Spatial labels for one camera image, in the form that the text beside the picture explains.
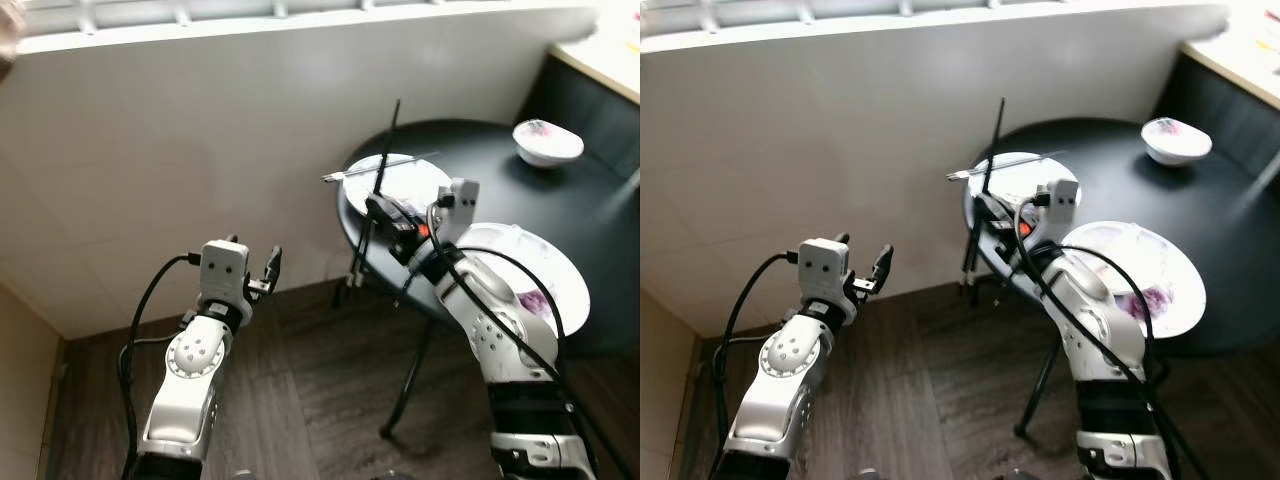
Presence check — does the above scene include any black chopstick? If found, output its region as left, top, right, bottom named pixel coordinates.
left=968, top=98, right=1008, bottom=285
left=961, top=98, right=1007, bottom=287
left=345, top=98, right=402, bottom=289
left=354, top=98, right=403, bottom=289

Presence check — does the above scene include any white floral ceramic plate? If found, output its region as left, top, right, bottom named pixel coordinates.
left=454, top=221, right=592, bottom=339
left=1061, top=219, right=1208, bottom=339
left=342, top=152, right=454, bottom=217
left=966, top=151, right=1062, bottom=217

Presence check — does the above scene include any beige kitchen counter cabinet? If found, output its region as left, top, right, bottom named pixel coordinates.
left=0, top=283, right=64, bottom=480
left=640, top=288, right=702, bottom=480

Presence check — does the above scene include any black round table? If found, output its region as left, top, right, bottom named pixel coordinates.
left=336, top=119, right=640, bottom=442
left=961, top=117, right=1280, bottom=437

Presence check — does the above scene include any small floral ceramic bowl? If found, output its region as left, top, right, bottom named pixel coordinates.
left=511, top=117, right=587, bottom=170
left=1140, top=116, right=1214, bottom=167

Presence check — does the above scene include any dark sideboard beige top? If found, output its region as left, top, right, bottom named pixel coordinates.
left=518, top=30, right=640, bottom=153
left=1148, top=35, right=1280, bottom=183

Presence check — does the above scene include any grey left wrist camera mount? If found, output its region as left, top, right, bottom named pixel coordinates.
left=199, top=239, right=252, bottom=302
left=797, top=237, right=852, bottom=302

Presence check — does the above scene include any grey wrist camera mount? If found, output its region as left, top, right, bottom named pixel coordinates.
left=199, top=239, right=252, bottom=302
left=434, top=177, right=482, bottom=247
left=1039, top=177, right=1082, bottom=242
left=797, top=237, right=852, bottom=302

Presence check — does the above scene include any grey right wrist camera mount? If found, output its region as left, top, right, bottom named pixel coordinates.
left=1039, top=177, right=1082, bottom=242
left=434, top=177, right=482, bottom=247

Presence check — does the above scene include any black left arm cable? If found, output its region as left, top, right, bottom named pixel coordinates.
left=711, top=251, right=804, bottom=480
left=117, top=252, right=207, bottom=480

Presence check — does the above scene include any white window frame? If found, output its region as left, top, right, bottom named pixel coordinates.
left=0, top=0, right=603, bottom=57
left=640, top=0, right=1233, bottom=54

